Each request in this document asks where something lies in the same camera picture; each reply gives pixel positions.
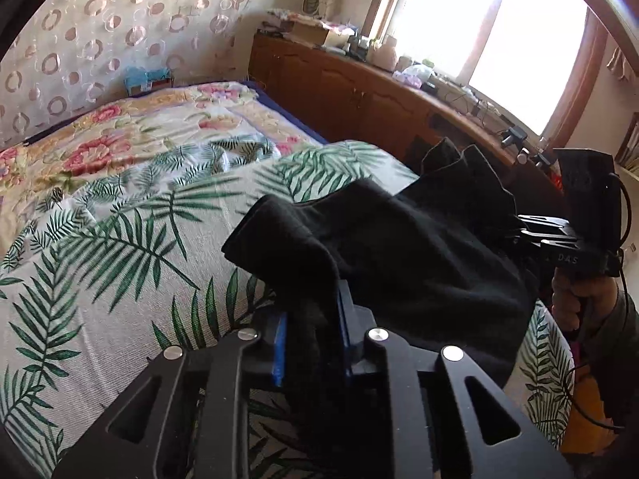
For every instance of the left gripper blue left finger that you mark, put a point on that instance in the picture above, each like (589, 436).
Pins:
(186, 413)

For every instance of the circle patterned sheer curtain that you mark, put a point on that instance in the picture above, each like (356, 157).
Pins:
(62, 58)

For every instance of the window with wooden frame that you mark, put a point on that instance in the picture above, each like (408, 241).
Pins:
(536, 61)

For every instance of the floral and leaf bedspread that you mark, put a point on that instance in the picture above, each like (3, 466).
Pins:
(102, 280)

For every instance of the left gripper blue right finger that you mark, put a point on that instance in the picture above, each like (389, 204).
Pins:
(416, 413)

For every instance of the cardboard box on cabinet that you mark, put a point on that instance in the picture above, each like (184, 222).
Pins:
(319, 36)

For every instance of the long wooden cabinet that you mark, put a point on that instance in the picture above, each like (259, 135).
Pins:
(341, 99)

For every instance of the pink bottle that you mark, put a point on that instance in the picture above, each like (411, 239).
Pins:
(386, 55)

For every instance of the blue tissue box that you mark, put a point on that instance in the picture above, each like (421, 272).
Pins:
(139, 81)

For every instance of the black Superman t-shirt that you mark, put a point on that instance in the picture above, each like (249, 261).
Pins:
(435, 264)

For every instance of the person's right hand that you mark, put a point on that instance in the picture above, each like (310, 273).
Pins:
(582, 304)

